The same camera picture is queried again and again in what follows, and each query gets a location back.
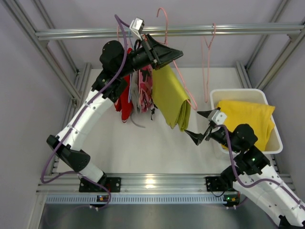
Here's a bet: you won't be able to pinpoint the pink hanger of lime trousers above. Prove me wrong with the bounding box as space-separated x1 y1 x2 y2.
156 7 198 111

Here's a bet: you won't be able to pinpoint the lime green trousers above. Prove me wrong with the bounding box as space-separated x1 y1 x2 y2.
152 65 191 132

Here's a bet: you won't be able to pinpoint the yellow trousers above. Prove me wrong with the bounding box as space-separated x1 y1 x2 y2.
217 100 275 151

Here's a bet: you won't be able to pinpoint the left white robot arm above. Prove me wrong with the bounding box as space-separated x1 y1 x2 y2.
46 34 183 187

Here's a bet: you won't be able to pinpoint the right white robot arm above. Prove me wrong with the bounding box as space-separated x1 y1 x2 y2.
186 108 305 229

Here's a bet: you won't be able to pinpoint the pink hanger of red trousers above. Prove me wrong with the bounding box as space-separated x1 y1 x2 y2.
116 26 126 47

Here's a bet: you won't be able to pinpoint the blue hanger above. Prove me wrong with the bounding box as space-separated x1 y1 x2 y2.
128 28 134 103

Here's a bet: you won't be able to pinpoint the pink camouflage trousers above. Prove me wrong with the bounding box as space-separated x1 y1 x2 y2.
138 65 156 120

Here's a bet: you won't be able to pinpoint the red trousers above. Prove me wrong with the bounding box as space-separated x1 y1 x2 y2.
114 47 135 124

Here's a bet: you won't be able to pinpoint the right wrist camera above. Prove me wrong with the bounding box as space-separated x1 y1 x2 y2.
211 109 227 125

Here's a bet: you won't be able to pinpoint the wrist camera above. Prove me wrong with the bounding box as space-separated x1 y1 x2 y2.
211 109 227 125
129 17 144 40

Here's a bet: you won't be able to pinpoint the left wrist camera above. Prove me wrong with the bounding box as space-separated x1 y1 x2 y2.
129 17 144 40

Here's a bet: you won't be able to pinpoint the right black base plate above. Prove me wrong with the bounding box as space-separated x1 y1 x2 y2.
205 176 233 192

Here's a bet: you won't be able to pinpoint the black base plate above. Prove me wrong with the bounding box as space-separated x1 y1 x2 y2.
79 177 122 193
205 176 233 192

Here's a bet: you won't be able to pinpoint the right aluminium frame post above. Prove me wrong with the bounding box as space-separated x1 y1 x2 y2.
235 0 305 90

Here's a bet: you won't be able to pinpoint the aluminium frame post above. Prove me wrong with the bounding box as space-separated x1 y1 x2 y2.
235 0 305 90
0 0 92 175

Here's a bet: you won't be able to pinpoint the grey slotted cable duct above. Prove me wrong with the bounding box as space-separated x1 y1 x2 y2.
45 194 237 205

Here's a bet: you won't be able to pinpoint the left aluminium frame post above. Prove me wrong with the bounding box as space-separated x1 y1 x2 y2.
0 0 92 175

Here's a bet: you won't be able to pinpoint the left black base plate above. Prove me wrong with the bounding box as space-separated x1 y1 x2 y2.
79 177 122 193

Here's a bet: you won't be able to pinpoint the aluminium hanging rail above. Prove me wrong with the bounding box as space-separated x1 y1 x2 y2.
35 22 305 41

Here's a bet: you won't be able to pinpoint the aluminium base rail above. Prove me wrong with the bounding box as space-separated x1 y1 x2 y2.
35 173 296 195

